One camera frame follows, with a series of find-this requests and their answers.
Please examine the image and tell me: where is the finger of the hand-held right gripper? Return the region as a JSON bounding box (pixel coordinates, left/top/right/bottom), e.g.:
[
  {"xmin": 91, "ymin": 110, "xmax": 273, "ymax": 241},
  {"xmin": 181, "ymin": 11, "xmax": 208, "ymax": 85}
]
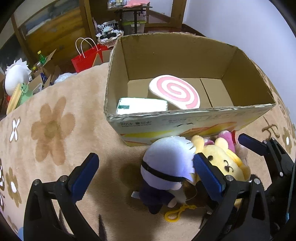
[{"xmin": 238, "ymin": 133, "xmax": 289, "ymax": 178}]

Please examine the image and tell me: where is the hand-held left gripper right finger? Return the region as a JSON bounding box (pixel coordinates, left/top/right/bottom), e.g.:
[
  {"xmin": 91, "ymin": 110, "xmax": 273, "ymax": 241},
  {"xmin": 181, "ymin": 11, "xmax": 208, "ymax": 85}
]
[{"xmin": 192, "ymin": 153, "xmax": 271, "ymax": 241}]

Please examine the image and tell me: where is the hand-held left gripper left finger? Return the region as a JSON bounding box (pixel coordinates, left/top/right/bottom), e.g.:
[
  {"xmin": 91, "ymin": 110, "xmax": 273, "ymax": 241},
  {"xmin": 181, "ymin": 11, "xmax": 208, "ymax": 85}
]
[{"xmin": 23, "ymin": 152, "xmax": 100, "ymax": 241}]

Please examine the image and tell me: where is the yellow bear plush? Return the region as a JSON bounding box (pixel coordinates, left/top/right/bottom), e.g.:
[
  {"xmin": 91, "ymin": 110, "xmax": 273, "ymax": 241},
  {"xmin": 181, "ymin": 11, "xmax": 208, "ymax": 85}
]
[{"xmin": 191, "ymin": 135, "xmax": 251, "ymax": 209}]

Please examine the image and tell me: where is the pink plush toy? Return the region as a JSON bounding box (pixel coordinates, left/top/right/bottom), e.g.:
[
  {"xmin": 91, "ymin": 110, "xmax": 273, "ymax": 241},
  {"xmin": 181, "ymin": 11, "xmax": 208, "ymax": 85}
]
[{"xmin": 209, "ymin": 130, "xmax": 238, "ymax": 153}]

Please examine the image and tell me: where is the white-haired doll plush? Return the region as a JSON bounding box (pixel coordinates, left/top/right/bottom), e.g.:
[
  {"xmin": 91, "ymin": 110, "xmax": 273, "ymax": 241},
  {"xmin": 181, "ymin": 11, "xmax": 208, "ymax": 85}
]
[{"xmin": 132, "ymin": 136, "xmax": 197, "ymax": 215}]

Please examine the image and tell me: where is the printed cardboard box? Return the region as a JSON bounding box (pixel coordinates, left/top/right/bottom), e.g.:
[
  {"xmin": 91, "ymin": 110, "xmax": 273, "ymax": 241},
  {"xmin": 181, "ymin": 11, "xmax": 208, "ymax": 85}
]
[{"xmin": 103, "ymin": 32, "xmax": 277, "ymax": 147}]

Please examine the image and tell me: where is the beige floral blanket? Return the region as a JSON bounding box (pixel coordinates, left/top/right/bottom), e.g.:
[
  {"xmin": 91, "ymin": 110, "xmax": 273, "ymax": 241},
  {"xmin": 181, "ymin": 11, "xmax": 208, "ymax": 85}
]
[{"xmin": 0, "ymin": 60, "xmax": 296, "ymax": 241}]

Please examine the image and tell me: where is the white green box plush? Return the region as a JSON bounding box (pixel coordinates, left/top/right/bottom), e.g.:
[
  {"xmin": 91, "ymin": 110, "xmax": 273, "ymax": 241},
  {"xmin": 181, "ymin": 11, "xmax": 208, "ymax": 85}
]
[{"xmin": 116, "ymin": 97, "xmax": 168, "ymax": 115}]

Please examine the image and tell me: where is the pink swirl round cushion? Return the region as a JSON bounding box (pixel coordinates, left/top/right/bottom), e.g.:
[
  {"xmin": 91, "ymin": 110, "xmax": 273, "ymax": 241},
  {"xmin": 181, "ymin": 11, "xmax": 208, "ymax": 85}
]
[{"xmin": 147, "ymin": 75, "xmax": 201, "ymax": 110}]

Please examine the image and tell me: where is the pale fluffy plush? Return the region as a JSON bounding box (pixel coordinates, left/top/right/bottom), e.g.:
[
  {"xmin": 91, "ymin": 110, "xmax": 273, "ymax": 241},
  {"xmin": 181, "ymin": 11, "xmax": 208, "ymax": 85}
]
[{"xmin": 54, "ymin": 72, "xmax": 78, "ymax": 84}]

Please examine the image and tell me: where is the green frog plush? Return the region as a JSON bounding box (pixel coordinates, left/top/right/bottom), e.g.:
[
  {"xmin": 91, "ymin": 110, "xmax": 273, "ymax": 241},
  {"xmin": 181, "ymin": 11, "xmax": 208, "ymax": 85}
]
[{"xmin": 17, "ymin": 82, "xmax": 33, "ymax": 106}]

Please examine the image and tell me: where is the open brown cardboard box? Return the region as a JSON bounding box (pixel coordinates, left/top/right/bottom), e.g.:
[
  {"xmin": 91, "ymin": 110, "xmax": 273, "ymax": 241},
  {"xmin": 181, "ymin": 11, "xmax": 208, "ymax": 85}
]
[{"xmin": 31, "ymin": 49, "xmax": 61, "ymax": 91}]

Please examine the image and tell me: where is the red paper bag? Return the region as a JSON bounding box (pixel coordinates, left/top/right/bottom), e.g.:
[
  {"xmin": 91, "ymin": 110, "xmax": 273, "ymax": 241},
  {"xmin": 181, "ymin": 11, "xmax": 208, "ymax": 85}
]
[{"xmin": 71, "ymin": 37, "xmax": 109, "ymax": 73}]

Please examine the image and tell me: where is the large white-haired plush head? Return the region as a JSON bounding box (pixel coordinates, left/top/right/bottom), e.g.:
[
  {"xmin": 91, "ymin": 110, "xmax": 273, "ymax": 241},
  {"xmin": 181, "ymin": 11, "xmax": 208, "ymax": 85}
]
[{"xmin": 4, "ymin": 59, "xmax": 32, "ymax": 95}]

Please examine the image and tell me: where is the lace-trimmed basket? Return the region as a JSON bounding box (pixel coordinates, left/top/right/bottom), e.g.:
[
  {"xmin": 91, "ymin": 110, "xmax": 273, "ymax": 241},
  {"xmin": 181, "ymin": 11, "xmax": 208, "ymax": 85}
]
[{"xmin": 97, "ymin": 35, "xmax": 122, "ymax": 49}]

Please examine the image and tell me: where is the wooden wardrobe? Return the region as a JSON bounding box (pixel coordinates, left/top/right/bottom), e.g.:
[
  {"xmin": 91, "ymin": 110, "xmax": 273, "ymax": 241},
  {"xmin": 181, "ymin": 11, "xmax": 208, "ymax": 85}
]
[{"xmin": 10, "ymin": 0, "xmax": 97, "ymax": 70}]

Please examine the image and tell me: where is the translucent storage bin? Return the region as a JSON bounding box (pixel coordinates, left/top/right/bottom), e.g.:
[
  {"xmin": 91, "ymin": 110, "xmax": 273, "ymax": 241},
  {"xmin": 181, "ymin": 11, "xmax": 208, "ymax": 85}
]
[{"xmin": 121, "ymin": 10, "xmax": 146, "ymax": 35}]

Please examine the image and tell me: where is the small side table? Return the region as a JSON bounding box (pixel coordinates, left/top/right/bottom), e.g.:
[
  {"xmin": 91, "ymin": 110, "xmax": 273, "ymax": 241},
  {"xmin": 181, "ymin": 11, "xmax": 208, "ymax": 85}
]
[{"xmin": 107, "ymin": 0, "xmax": 153, "ymax": 24}]

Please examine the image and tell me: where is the pink cloth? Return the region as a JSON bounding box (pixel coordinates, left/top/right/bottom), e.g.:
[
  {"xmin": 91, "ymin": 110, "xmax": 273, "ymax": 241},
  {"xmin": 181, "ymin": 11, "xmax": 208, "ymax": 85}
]
[{"xmin": 126, "ymin": 0, "xmax": 151, "ymax": 7}]

